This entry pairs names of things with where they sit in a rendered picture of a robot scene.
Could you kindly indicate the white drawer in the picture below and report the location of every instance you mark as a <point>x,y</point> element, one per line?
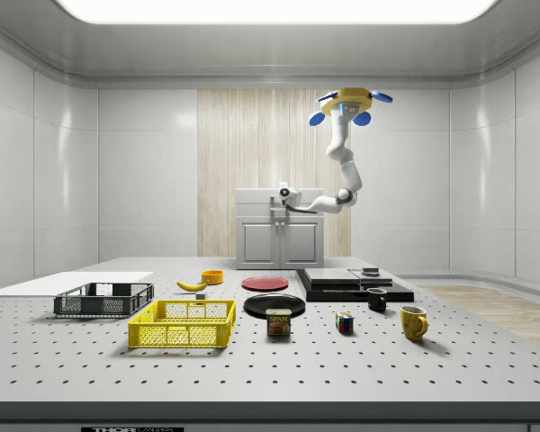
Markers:
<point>252,198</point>

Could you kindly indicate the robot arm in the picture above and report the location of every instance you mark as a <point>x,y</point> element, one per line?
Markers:
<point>351,173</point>

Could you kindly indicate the white cabinet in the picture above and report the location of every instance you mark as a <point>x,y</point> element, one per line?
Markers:
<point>261,243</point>

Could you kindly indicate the red plate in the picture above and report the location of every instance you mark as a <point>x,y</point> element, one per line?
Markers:
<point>264,283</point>

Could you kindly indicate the yellow bowl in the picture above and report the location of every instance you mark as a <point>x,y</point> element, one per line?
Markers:
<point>212,279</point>

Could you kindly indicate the black stove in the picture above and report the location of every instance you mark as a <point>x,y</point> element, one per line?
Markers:
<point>333,276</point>

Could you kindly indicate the black plate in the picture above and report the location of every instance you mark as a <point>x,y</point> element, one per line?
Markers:
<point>256,305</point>

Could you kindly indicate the banana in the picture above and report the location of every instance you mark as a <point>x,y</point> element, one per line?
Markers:
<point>192,286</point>

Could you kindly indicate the flat-sided can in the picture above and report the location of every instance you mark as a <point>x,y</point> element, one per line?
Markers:
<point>278,324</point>

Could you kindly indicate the puzzle cube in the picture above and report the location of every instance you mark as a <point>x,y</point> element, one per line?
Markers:
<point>344,323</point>

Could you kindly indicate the black mug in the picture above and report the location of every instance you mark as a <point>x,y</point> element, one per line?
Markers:
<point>376,300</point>

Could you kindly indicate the drone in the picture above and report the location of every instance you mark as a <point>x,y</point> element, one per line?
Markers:
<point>351,95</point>

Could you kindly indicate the yellow basket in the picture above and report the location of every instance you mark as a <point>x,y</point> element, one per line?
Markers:
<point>175,335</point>

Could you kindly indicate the yellow mug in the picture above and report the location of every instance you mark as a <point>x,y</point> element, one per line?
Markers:
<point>411,324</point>

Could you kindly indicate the dark grey basket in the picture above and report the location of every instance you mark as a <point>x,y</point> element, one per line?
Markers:
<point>94,306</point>

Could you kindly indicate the white board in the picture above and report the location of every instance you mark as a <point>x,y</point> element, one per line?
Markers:
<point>49,282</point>

